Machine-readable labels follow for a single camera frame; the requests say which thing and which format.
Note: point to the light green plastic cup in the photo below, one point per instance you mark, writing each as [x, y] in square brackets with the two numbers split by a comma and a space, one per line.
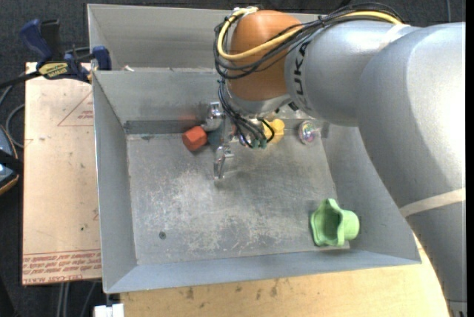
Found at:
[331, 224]

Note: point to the yellow lumpy toy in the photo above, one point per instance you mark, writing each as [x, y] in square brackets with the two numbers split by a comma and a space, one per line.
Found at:
[277, 128]

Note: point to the grey metal bin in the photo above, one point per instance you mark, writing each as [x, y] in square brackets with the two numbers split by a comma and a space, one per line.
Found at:
[207, 208]

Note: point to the brown cardboard board, red print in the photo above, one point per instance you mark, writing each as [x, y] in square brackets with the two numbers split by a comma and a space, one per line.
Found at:
[59, 175]

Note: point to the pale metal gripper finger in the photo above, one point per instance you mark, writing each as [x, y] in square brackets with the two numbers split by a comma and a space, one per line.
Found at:
[219, 169]
[229, 156]

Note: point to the red-brown block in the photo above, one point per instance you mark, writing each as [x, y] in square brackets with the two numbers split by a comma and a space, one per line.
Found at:
[194, 138]

